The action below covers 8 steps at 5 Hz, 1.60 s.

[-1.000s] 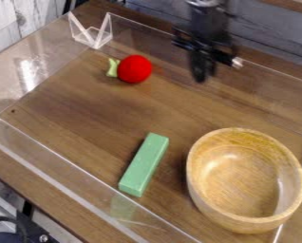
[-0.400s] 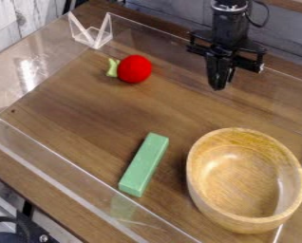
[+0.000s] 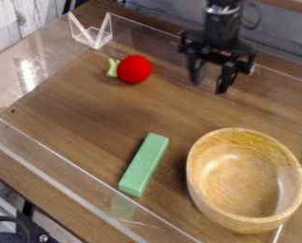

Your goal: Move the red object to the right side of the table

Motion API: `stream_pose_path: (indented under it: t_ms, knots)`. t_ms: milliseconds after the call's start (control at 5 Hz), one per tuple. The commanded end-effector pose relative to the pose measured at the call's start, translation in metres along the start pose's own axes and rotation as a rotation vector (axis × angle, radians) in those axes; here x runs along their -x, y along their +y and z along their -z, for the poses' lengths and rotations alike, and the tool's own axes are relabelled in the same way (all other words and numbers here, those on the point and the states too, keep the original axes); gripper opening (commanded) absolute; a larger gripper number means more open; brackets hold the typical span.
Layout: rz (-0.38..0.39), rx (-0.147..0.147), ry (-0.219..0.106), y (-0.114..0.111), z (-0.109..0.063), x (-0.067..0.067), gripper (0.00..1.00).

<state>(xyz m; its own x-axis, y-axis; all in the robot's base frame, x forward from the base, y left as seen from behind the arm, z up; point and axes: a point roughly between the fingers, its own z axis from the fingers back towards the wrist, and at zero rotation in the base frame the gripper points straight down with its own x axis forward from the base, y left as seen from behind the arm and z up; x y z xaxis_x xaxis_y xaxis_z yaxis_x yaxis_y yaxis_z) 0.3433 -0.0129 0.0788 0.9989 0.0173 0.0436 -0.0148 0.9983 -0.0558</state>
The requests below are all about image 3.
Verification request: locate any long green rectangular block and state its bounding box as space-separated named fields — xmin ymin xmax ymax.
xmin=117 ymin=133 xmax=168 ymax=197

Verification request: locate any wooden bowl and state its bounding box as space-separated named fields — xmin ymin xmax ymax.
xmin=186 ymin=127 xmax=302 ymax=234

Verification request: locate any red ball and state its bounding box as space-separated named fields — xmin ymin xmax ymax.
xmin=116 ymin=55 xmax=152 ymax=84

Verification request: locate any clear acrylic corner bracket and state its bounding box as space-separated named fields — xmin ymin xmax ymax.
xmin=67 ymin=12 xmax=113 ymax=49

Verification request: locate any clear acrylic tray wall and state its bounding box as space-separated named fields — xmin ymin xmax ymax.
xmin=0 ymin=10 xmax=302 ymax=243

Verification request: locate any black metal clamp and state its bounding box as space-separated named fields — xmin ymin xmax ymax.
xmin=16 ymin=201 xmax=60 ymax=243

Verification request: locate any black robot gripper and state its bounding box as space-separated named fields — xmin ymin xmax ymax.
xmin=178 ymin=9 xmax=256 ymax=94

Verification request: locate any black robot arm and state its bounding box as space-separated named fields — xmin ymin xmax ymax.
xmin=178 ymin=0 xmax=256 ymax=94

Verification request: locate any black cable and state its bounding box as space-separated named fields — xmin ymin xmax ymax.
xmin=0 ymin=215 xmax=32 ymax=243

